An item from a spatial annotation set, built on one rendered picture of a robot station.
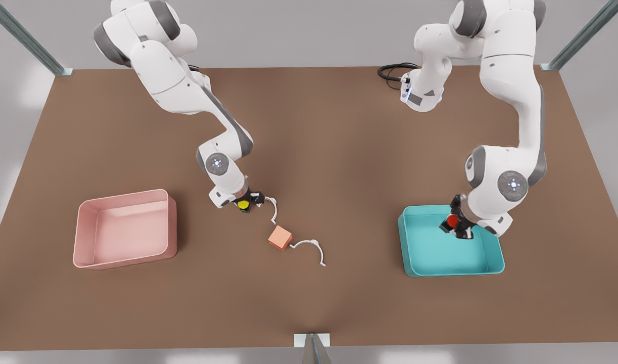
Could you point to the white curved bracket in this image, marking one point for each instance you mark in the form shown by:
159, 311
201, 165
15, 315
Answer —
308, 243
274, 208

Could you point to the silver frame post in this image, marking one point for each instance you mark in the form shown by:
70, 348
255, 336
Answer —
313, 349
26, 40
584, 35

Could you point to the pink storage box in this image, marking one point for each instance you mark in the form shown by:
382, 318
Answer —
124, 230

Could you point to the red button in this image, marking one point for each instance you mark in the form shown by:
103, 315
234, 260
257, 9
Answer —
452, 221

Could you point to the yellow button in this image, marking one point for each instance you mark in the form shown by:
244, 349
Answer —
243, 205

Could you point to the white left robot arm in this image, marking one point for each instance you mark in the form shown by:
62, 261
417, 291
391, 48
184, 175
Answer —
511, 76

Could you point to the orange cube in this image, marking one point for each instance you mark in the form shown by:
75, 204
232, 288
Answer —
280, 238

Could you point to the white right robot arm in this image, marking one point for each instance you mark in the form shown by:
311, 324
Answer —
167, 81

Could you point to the blue storage box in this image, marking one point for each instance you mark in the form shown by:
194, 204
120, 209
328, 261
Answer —
442, 253

